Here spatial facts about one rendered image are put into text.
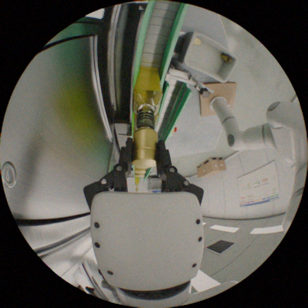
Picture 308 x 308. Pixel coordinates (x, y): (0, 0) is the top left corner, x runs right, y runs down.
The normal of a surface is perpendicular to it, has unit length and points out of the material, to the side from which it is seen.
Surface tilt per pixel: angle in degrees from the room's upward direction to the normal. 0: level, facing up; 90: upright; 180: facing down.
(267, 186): 88
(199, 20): 0
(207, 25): 0
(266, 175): 90
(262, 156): 90
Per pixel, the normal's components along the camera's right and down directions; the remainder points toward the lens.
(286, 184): -0.98, -0.05
